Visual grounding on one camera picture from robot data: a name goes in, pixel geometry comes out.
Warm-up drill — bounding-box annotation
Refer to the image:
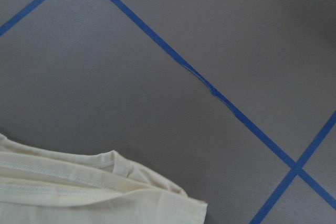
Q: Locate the cream long-sleeve printed shirt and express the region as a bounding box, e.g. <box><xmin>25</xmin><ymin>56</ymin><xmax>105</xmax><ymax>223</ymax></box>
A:
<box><xmin>1</xmin><ymin>136</ymin><xmax>207</xmax><ymax>223</ymax></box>

